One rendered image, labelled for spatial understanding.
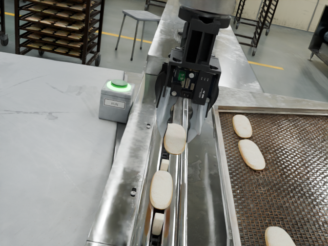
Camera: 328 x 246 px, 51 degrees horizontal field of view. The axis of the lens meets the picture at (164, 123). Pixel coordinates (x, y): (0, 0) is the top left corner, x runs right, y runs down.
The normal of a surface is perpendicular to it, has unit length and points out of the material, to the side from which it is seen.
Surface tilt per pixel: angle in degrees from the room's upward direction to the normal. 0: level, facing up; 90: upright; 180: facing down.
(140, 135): 0
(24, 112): 0
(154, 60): 90
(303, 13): 90
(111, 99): 90
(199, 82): 90
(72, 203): 0
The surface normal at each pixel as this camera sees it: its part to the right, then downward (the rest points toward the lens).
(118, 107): -0.07, 0.46
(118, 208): 0.18, -0.87
